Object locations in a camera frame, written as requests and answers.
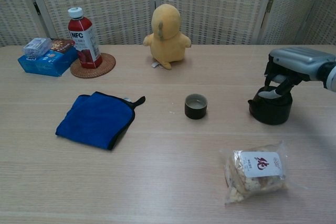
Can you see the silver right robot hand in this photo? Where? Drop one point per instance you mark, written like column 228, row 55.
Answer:
column 299, row 61

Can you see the black round object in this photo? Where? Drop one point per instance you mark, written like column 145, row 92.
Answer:
column 273, row 113

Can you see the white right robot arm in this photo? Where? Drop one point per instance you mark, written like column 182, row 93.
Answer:
column 330, row 77

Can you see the woven folding screen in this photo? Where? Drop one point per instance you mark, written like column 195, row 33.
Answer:
column 210, row 11

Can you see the clear bag of snacks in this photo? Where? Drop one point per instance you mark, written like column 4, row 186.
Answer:
column 252, row 182

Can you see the yellow plush duck toy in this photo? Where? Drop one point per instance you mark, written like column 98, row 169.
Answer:
column 165, row 45

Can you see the round woven rattan coaster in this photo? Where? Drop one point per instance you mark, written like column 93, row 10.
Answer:
column 108, row 66

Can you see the blue microfiber cloth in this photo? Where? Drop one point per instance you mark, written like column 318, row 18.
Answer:
column 94, row 119

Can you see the red juice bottle white cap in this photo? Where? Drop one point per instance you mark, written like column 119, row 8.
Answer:
column 86, row 51

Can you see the brown cookie box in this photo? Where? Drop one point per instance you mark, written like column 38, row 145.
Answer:
column 62, row 44

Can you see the blue snack box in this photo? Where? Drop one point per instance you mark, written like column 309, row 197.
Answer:
column 47, row 67

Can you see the small clear plastic box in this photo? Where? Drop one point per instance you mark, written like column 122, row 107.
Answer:
column 36, row 47

